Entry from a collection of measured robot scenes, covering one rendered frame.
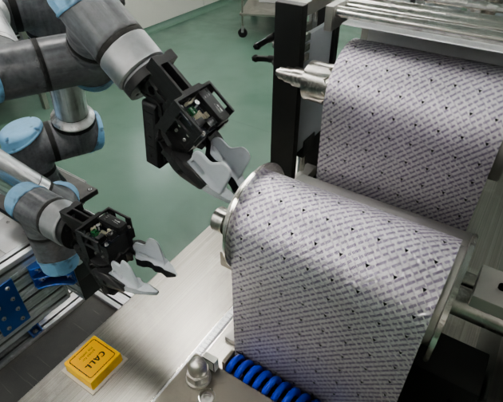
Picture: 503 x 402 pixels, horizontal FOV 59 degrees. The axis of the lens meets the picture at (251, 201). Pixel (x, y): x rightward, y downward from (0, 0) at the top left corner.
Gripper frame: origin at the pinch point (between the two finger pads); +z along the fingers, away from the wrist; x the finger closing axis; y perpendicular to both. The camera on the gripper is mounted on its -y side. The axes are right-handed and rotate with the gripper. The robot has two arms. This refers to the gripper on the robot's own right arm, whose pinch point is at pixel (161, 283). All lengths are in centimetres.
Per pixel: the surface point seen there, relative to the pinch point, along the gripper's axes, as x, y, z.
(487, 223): 70, -19, 41
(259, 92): 270, -109, -152
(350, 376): -0.1, 2.8, 31.5
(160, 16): 357, -97, -342
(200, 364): -6.9, -1.9, 13.1
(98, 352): -8.6, -16.6, -10.0
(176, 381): -9.0, -6.1, 10.1
